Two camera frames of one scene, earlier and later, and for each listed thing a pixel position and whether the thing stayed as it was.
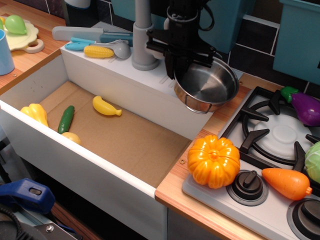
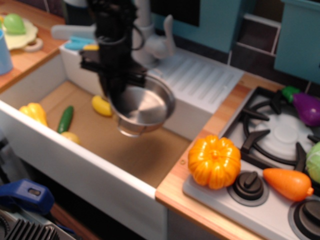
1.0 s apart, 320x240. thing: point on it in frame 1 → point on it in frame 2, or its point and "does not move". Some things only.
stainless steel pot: (202, 86) → (143, 109)
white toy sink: (100, 131) does not move
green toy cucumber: (65, 119) does not move
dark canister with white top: (81, 13) does not move
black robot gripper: (182, 39) → (113, 61)
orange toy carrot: (290, 184) does not move
